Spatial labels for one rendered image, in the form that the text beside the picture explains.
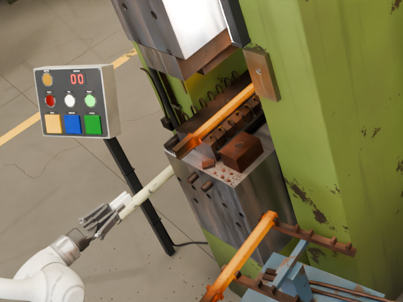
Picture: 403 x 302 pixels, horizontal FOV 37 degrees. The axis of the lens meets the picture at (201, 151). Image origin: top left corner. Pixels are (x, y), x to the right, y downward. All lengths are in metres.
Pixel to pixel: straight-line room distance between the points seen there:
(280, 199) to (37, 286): 0.92
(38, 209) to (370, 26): 2.56
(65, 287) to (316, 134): 0.84
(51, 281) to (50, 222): 1.95
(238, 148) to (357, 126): 0.40
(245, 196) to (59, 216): 1.85
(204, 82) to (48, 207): 1.77
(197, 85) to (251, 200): 0.51
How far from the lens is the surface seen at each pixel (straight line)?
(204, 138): 2.07
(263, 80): 1.78
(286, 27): 1.59
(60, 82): 2.42
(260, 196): 2.09
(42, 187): 3.95
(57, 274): 1.75
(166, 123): 2.51
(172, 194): 3.41
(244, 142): 2.01
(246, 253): 1.74
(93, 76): 2.31
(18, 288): 1.73
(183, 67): 1.85
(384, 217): 2.28
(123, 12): 1.92
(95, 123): 2.34
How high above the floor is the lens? 2.27
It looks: 39 degrees down
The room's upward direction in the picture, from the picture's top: 23 degrees counter-clockwise
